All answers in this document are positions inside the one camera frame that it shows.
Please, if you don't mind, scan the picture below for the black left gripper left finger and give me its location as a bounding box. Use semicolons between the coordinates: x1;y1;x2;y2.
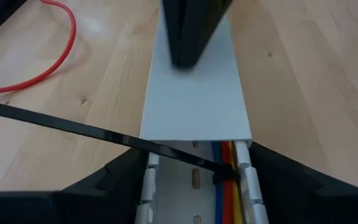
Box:
0;147;151;224

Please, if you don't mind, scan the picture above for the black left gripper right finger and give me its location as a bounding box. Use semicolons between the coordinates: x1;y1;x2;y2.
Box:
249;141;358;224

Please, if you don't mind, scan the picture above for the multicolour wire harness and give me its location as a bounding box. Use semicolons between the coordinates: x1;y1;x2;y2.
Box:
211;140;244;224

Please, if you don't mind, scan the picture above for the black zip tie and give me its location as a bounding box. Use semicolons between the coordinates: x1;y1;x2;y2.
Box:
0;98;241;185

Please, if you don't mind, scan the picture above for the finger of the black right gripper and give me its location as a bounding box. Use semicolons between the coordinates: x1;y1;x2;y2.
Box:
162;0;234;70

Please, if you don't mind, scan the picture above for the loose red wire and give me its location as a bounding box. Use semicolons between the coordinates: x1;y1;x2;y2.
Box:
0;0;77;95

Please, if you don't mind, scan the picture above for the white duct cover strip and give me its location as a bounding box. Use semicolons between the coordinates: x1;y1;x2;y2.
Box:
139;0;253;142

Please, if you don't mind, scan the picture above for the white slotted cable duct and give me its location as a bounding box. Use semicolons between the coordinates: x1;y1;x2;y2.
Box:
134;139;270;224

